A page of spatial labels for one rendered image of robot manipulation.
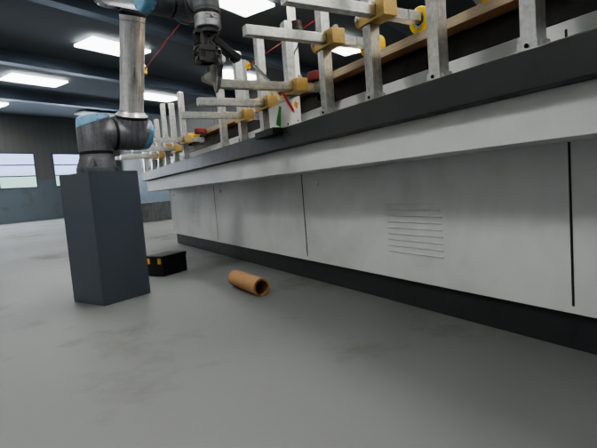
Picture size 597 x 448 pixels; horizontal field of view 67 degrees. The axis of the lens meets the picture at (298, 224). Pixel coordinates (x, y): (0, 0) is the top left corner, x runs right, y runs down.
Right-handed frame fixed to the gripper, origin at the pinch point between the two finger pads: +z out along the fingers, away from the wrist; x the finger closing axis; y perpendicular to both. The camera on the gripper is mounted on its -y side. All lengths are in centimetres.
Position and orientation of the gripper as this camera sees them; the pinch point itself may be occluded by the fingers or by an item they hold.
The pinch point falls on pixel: (218, 89)
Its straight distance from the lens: 167.7
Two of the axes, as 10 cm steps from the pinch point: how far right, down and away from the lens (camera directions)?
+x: 4.9, 0.4, -8.7
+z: 0.6, 9.9, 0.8
